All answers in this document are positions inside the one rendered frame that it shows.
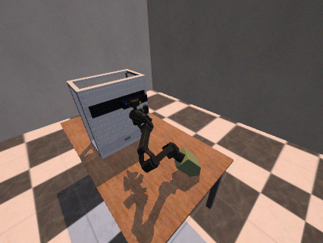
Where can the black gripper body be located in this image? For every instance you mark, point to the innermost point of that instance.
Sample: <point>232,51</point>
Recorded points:
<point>134,103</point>

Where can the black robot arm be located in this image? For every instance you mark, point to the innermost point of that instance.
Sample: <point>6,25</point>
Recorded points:
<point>146,129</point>

